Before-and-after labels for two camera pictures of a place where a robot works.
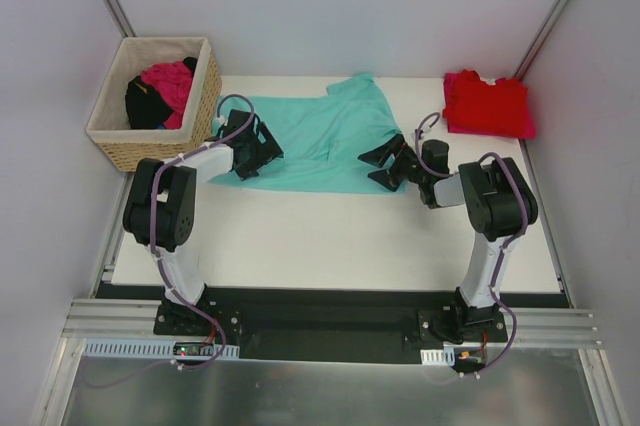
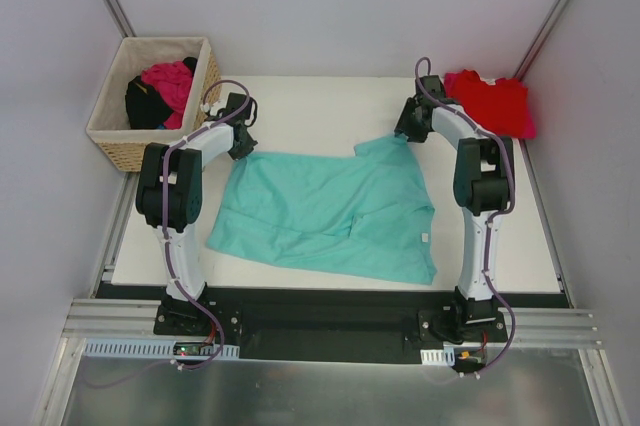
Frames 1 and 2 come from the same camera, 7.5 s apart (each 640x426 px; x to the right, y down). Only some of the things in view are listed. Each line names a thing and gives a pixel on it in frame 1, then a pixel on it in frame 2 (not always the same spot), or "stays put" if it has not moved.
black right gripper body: (398, 164) → (408, 127)
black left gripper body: (256, 147) stays put
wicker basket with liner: (109, 128) stays put
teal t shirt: (323, 138) → (366, 215)
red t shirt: (471, 103) stays put
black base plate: (327, 324) stays put
